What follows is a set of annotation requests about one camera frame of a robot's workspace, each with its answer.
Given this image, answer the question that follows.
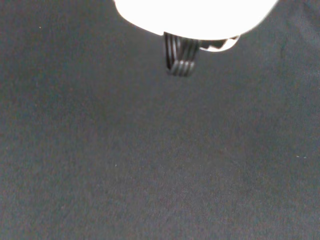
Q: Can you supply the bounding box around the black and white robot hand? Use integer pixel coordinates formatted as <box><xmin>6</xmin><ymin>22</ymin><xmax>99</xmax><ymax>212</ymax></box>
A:
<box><xmin>112</xmin><ymin>0</ymin><xmax>280</xmax><ymax>79</ymax></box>

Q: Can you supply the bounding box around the black cloth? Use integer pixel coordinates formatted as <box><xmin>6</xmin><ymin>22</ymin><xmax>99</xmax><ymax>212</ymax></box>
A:
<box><xmin>0</xmin><ymin>0</ymin><xmax>320</xmax><ymax>240</ymax></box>

